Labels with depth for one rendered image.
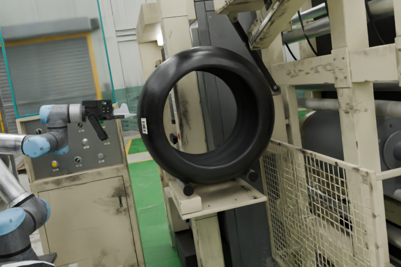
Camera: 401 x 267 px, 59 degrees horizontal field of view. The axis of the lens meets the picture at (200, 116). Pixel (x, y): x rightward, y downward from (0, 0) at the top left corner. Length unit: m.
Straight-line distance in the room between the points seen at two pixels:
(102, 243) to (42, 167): 0.57
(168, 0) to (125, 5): 9.08
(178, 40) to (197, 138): 0.50
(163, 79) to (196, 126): 0.49
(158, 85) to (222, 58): 0.28
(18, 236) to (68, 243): 0.82
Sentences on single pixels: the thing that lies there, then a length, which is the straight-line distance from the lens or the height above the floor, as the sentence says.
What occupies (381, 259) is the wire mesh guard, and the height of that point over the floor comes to 0.73.
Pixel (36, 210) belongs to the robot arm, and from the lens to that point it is 1.61.
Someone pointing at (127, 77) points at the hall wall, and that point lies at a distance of 10.62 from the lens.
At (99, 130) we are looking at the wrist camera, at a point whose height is 1.20.
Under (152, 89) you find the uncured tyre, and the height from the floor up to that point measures 1.32.
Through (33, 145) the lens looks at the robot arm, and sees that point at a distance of 1.36.
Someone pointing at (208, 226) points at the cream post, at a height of 0.57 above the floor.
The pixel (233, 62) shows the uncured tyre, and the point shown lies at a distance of 1.44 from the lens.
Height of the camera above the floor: 1.34
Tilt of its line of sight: 6 degrees down
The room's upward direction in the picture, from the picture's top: 8 degrees counter-clockwise
